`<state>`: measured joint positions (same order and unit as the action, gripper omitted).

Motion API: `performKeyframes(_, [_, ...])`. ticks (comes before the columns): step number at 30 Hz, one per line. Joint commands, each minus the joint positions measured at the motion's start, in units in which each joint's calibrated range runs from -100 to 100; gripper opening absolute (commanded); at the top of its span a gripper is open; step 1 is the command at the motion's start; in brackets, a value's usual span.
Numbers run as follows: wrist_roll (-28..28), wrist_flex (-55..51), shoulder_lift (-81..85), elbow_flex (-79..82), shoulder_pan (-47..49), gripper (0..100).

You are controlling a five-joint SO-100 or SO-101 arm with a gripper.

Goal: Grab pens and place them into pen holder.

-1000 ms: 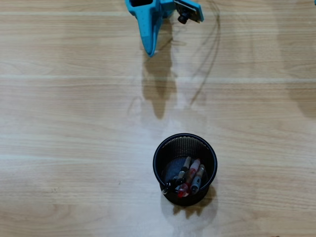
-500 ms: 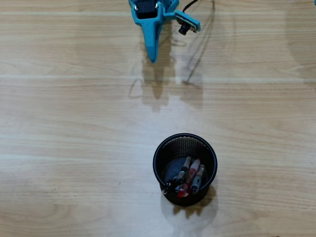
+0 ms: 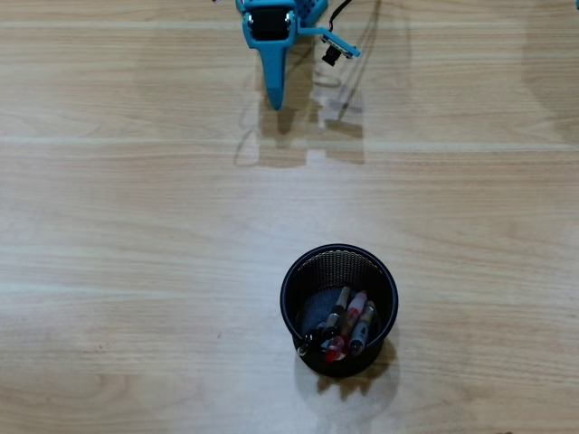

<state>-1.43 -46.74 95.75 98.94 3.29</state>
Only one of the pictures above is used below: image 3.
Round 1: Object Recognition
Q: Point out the red retractable pen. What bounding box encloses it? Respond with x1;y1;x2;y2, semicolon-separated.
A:
324;290;368;364

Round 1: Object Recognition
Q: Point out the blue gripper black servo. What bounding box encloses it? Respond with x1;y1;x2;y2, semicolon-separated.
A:
234;0;300;111

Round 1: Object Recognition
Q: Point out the wrist camera on blue mount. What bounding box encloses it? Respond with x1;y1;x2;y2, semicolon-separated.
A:
298;26;362;68

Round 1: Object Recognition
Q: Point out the black mesh pen holder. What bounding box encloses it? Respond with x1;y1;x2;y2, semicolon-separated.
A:
279;243;400;379

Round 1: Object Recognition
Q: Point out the black retractable gel pen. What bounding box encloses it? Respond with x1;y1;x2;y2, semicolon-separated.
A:
296;320;329;358

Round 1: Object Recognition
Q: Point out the clear capped black gel pen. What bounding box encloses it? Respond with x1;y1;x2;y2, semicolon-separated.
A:
318;286;353;354

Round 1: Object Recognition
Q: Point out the gray grip clear pen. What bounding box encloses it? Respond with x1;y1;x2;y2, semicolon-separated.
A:
346;300;379;355

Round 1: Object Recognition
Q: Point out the black camera cable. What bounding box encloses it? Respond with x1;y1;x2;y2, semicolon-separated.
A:
326;0;354;32

